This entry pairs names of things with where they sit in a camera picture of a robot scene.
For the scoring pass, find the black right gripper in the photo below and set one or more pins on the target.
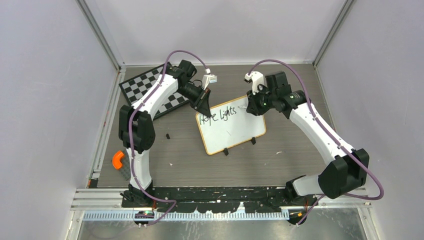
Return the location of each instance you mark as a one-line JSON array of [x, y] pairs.
[[253, 107]]

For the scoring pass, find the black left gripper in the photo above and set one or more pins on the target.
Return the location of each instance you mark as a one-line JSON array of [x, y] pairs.
[[204, 108]]

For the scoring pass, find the yellow framed whiteboard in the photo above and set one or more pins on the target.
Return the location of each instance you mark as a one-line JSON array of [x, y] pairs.
[[229, 125]]

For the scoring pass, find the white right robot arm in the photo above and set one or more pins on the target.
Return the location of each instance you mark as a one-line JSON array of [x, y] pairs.
[[344, 164]]

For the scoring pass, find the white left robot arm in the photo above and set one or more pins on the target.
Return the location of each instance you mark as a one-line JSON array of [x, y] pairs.
[[136, 129]]

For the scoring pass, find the black white chessboard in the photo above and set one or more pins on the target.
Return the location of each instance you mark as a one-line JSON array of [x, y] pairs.
[[137, 87]]

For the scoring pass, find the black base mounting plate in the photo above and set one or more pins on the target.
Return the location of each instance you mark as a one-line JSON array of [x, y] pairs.
[[218, 200]]

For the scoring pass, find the grey studded baseplate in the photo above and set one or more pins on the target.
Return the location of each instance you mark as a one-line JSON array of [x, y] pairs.
[[125, 169]]

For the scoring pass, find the orange curved block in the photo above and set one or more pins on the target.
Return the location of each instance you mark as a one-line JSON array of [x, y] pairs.
[[117, 159]]

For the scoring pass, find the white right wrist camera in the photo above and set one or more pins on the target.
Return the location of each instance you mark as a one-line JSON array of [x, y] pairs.
[[255, 78]]

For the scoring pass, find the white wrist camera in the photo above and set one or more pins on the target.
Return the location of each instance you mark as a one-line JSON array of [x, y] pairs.
[[208, 78], [255, 78]]

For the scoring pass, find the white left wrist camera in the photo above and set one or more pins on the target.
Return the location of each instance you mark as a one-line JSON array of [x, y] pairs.
[[208, 78]]

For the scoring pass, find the aluminium frame rail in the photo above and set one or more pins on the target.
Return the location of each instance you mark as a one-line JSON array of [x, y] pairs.
[[104, 204]]

